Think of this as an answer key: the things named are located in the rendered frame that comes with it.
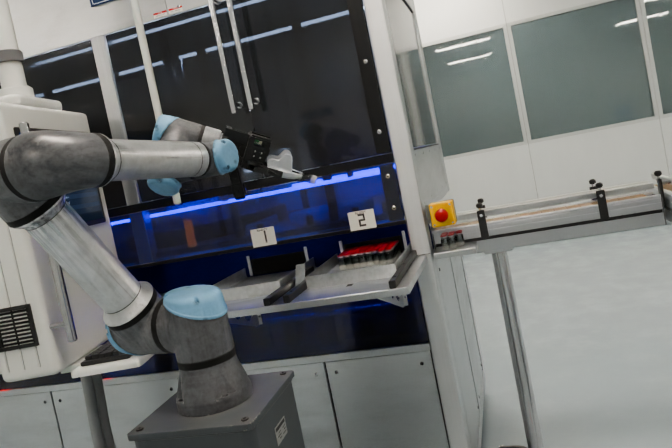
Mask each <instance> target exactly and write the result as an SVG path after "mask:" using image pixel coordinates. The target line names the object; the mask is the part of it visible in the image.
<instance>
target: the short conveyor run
mask: <svg viewBox="0 0 672 448"><path fill-rule="evenodd" d="M595 183H596V180H595V179H590V180H589V184H592V187H589V189H590V190H588V191H582V192H576V193H570V194H564V195H558V196H552V197H546V198H540V199H534V200H528V201H522V202H516V203H511V204H505V205H499V206H493V207H487V208H486V207H485V205H483V204H482V203H483V202H484V200H483V199H482V198H479V199H478V200H477V202H478V203H477V204H476V208H478V209H475V210H469V211H463V212H457V213H456V215H457V221H460V220H466V219H472V218H478V219H474V220H468V221H462V222H456V224H454V225H448V226H442V227H436V228H435V229H434V231H432V232H433V233H432V237H433V242H434V247H435V250H436V248H437V247H442V244H441V237H440V236H441V234H442V233H444V232H448V233H449V232H451V231H455V232H456V231H457V230H462V234H463V237H464V242H465V243H468V242H474V241H477V245H478V249H477V253H478V252H485V251H492V250H498V249H505V248H512V247H519V246H525V245H532V244H539V243H545V242H552V241H559V240H566V239H572V238H579V237H586V236H592V235H599V234H606V233H613V232H619V231H626V230H633V229H640V228H646V227H653V226H660V225H667V222H666V216H665V210H664V204H663V198H662V197H661V194H657V195H656V194H653V192H652V191H645V192H639V193H633V194H627V195H621V196H615V197H609V198H606V196H612V195H618V194H624V193H630V192H637V191H643V190H649V189H654V183H653V182H650V183H649V181H648V180H647V181H641V182H636V183H630V184H624V185H618V186H612V187H606V188H602V186H603V183H601V182H598V183H596V184H595ZM594 184H595V186H594ZM588 199H591V200H590V201H584V202H578V203H572V204H566V205H560V206H554V207H548V208H542V209H535V210H529V211H523V212H517V213H511V214H505V215H499V216H493V217H487V216H490V215H497V214H503V213H509V212H515V211H521V210H527V209H533V208H539V207H545V206H551V205H557V204H564V203H570V202H576V201H582V200H588Z"/></svg>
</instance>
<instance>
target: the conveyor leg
mask: <svg viewBox="0 0 672 448"><path fill-rule="evenodd" d="M512 250H513V247H512V248H505V249H498V250H492V251H485V252H484V254H491V253H492V259H493V264H494V269H495V275H496V280H497V285H498V291H499V296H500V301H501V307H502V312H503V317H504V322H505V328H506V333H507V338H508V344H509V349H510V354H511V360H512V365H513V370H514V376H515V381H516V386H517V392H518V397H519V402H520V408H521V413H522V418H523V424H524V429H525V434H526V439H527V445H528V448H544V446H543V441H542V435H541V430H540V425H539V419H538V414H537V409H536V403H535V398H534V393H533V387H532V382H531V376H530V371H529V366H528V360H527V355H526V350H525V344H524V339H523V334H522V328H521V323H520V318H519V312H518V307H517V301H516V296H515V291H514V285H513V280H512V275H511V269H510V264H509V259H508V253H507V251H512Z"/></svg>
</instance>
